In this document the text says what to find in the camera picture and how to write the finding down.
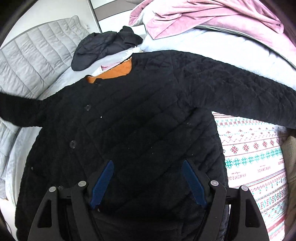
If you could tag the light blue folded blanket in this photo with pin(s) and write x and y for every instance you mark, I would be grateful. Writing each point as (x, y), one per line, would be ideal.
(235, 50)

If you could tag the pink floral pillow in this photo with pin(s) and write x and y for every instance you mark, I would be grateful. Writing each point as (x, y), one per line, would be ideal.
(288, 152)

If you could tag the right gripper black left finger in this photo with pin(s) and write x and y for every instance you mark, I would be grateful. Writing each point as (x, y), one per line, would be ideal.
(66, 213)

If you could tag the patterned pink teal blanket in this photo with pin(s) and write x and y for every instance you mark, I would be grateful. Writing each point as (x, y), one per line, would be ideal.
(253, 157)

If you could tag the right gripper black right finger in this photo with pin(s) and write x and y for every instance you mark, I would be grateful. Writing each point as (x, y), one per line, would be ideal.
(245, 221)

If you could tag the pink and grey folded blanket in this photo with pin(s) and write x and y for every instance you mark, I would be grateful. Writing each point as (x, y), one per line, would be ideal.
(169, 18)

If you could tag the black quilted jacket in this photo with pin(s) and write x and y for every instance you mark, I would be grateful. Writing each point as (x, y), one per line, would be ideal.
(147, 123)

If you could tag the dark navy puffer jacket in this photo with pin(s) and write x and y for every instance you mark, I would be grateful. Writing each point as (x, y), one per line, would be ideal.
(99, 45)

